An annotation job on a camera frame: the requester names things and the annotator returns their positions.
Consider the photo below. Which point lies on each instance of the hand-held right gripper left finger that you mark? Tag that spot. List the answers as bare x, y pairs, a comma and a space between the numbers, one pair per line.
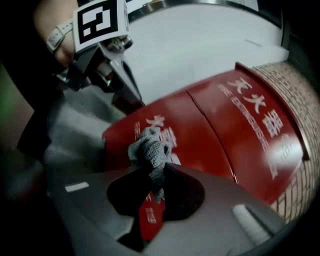
87, 205

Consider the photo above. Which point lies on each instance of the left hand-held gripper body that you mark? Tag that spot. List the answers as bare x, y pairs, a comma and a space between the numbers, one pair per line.
97, 25

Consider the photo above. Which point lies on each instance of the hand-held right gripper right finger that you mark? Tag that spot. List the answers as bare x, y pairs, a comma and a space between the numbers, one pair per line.
212, 225

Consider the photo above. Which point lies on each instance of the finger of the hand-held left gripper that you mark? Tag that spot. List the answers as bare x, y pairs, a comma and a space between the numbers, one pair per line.
127, 87

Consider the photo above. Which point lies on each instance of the grey knitted cloth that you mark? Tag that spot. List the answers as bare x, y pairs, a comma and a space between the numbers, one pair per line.
152, 152

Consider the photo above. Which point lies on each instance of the red fire extinguisher box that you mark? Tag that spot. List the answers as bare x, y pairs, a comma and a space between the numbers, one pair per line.
205, 135

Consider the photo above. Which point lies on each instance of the person's left forearm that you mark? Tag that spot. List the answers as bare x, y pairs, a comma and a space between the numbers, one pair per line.
50, 15

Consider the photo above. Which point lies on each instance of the person's left hand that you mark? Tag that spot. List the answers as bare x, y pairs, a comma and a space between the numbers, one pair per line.
65, 55

